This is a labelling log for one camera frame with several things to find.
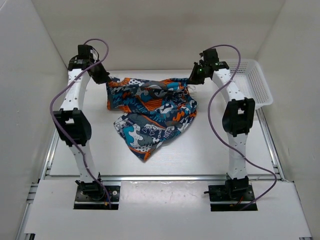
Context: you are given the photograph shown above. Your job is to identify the aluminium side rail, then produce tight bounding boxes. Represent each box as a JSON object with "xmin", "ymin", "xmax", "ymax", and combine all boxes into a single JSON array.
[
  {"xmin": 26, "ymin": 130, "xmax": 60, "ymax": 204},
  {"xmin": 256, "ymin": 108, "xmax": 287, "ymax": 182}
]

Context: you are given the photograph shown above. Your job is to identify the right aluminium side rail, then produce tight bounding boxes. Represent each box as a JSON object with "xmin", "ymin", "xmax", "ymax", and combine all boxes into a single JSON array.
[{"xmin": 256, "ymin": 108, "xmax": 287, "ymax": 182}]

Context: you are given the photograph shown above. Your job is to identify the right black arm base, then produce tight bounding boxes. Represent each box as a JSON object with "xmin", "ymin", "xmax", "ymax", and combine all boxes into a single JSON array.
[{"xmin": 203, "ymin": 175, "xmax": 258, "ymax": 212}]

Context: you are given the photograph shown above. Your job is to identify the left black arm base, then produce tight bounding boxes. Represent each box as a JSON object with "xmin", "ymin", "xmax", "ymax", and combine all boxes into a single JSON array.
[{"xmin": 73, "ymin": 180, "xmax": 121, "ymax": 210}]

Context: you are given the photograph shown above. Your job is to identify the colourful patterned shorts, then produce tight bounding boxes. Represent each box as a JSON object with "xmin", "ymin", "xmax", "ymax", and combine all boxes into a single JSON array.
[{"xmin": 106, "ymin": 77, "xmax": 198, "ymax": 162}]

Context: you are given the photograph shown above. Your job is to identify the white perforated plastic basket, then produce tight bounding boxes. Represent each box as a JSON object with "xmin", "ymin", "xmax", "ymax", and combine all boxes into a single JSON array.
[{"xmin": 225, "ymin": 58, "xmax": 273, "ymax": 110}]

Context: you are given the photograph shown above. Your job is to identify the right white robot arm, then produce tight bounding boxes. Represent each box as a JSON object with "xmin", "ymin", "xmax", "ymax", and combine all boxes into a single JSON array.
[{"xmin": 188, "ymin": 48, "xmax": 256, "ymax": 200}]

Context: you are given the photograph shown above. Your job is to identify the aluminium front rail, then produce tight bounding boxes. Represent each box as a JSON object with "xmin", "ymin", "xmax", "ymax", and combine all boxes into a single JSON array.
[{"xmin": 44, "ymin": 174, "xmax": 274, "ymax": 182}]

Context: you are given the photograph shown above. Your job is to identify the left aluminium side rail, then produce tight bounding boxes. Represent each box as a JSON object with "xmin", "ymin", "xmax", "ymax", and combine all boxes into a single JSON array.
[{"xmin": 26, "ymin": 130, "xmax": 60, "ymax": 204}]

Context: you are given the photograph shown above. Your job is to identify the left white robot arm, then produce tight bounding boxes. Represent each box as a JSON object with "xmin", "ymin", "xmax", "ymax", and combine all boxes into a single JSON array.
[{"xmin": 49, "ymin": 43, "xmax": 111, "ymax": 200}]

